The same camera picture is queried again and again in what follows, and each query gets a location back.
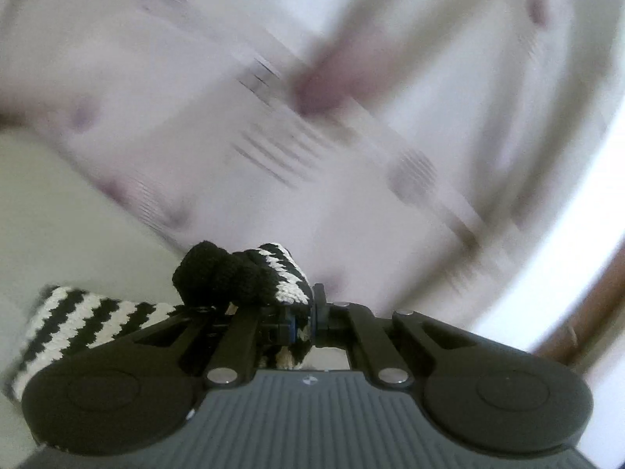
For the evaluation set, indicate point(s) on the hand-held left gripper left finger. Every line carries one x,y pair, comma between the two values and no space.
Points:
289,330

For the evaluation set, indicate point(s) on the black white striped knitted garment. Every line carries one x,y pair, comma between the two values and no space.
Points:
73,317

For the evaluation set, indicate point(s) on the leaf-patterned white curtain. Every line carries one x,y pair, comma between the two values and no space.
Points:
342,195

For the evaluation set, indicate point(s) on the brown wooden furniture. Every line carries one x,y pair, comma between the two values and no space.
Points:
605,303

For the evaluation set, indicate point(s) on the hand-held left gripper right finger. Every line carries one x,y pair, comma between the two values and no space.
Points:
318,323

